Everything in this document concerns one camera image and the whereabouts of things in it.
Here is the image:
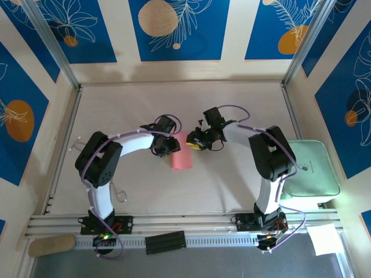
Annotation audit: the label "aluminium mounting rail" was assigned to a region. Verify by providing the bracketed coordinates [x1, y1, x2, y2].
[24, 210, 347, 240]

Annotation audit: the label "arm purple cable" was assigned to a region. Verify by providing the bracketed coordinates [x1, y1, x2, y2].
[217, 104, 307, 252]
[81, 114, 183, 260]

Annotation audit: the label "aluminium frame post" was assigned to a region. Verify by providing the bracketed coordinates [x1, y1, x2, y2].
[21, 0, 81, 90]
[282, 0, 339, 87]

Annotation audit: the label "oval cork block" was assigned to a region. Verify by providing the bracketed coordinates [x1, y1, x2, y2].
[28, 234, 76, 258]

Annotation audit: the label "blue floral wall panel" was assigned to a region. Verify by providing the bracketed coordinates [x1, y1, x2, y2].
[0, 42, 50, 186]
[37, 0, 118, 64]
[0, 0, 61, 84]
[128, 0, 231, 62]
[314, 28, 371, 179]
[301, 0, 359, 78]
[245, 0, 322, 61]

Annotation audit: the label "black ribbed block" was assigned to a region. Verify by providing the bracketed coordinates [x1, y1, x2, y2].
[144, 231, 186, 255]

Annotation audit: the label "white paper note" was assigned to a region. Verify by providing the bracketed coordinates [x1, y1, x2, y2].
[306, 222, 343, 257]

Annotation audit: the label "mint green zip pouch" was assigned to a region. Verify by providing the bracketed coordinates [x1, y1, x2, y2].
[282, 140, 340, 203]

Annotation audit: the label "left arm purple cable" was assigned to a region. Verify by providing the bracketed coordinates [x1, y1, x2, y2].
[81, 114, 183, 260]

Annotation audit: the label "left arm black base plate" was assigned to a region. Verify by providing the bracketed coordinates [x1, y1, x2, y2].
[79, 215, 134, 235]

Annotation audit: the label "grey slotted cable duct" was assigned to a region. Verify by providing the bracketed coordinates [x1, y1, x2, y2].
[74, 234, 261, 250]

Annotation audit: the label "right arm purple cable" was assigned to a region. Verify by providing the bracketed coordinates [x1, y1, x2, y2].
[217, 104, 307, 252]

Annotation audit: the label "silver metal forceps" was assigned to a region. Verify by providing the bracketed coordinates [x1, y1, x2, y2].
[111, 181, 128, 203]

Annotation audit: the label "pink paper sheet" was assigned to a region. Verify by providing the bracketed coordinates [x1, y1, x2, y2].
[170, 130, 194, 171]

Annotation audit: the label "aluminium table edge rail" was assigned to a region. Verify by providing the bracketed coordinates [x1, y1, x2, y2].
[281, 83, 304, 142]
[42, 86, 83, 215]

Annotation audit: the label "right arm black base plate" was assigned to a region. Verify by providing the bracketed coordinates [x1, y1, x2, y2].
[236, 213, 288, 232]

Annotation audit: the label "blue tube stethoscope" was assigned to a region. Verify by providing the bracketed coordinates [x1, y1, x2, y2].
[69, 136, 88, 153]

